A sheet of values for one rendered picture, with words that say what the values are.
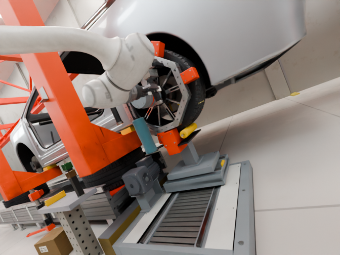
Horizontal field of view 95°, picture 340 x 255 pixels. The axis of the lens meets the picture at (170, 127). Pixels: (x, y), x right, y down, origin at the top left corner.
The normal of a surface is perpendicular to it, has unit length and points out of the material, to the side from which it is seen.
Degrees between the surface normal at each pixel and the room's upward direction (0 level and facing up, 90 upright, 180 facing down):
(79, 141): 90
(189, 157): 90
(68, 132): 90
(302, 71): 90
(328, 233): 0
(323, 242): 0
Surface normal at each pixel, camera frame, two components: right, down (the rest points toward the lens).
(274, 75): -0.42, 0.24
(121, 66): 0.24, 0.74
